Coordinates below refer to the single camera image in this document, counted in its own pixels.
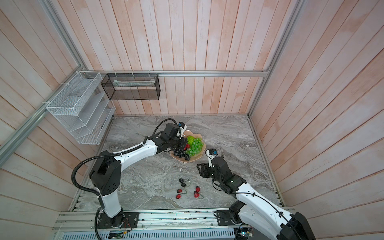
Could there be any dark purple grape bunch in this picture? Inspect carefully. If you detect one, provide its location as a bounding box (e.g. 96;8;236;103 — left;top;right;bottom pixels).
173;147;191;161

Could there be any green grape bunch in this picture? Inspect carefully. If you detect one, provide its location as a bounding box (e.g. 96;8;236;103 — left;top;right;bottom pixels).
189;138;204;157

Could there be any bumpy green fake fruit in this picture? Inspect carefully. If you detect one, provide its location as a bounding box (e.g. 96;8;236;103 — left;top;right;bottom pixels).
187;136;195;145

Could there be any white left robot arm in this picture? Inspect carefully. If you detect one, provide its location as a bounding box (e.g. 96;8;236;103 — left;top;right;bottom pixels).
90;122;188;228

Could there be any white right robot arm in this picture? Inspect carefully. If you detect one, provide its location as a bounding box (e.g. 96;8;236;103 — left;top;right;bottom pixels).
197;156;316;240

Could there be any pink scalloped fruit bowl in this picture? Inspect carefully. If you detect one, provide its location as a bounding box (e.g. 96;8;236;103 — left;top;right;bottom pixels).
170;130;207;163

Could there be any black cherry pair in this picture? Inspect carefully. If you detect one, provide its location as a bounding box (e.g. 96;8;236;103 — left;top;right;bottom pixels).
179;178;191;188

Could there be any white ventilation grille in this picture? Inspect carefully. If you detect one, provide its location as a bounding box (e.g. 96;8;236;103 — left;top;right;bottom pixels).
59;228;236;240

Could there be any green circuit board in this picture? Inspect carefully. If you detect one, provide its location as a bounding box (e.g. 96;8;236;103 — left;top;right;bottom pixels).
236;229;253;240

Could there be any black corrugated cable hose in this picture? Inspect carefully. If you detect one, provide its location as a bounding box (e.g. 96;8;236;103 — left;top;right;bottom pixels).
71;118;179;240

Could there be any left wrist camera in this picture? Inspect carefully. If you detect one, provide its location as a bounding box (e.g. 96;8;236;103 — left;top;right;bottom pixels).
177;122;187;139

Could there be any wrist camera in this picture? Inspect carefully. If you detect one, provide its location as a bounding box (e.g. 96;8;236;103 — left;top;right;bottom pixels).
177;122;187;139
206;149;219;168

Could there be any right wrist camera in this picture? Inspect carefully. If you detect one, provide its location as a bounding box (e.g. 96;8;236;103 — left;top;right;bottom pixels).
206;149;219;168

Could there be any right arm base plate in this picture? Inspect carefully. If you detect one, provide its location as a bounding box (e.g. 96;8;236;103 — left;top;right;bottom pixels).
214;210;242;226

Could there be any aluminium mounting rail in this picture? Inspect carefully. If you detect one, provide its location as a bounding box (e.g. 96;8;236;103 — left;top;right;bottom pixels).
52;206;302;233

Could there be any black wire mesh basket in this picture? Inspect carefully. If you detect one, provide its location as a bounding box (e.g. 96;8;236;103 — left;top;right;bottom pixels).
101;73;161;101

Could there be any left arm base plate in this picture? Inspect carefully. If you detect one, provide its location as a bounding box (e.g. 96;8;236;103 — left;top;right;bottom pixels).
97;212;140;229

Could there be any white wire mesh shelf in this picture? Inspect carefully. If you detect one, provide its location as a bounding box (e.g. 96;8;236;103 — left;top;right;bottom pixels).
47;72;116;145

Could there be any aluminium frame crossbar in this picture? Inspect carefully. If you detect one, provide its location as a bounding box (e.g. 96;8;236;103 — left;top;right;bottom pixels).
84;70;269;77

